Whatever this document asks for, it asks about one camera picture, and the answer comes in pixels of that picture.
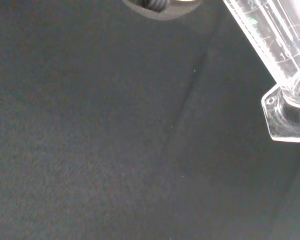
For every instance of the black bench cloth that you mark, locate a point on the black bench cloth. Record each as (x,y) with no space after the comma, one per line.
(115,125)

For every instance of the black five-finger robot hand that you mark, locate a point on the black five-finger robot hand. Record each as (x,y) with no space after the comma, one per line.
(160,10)

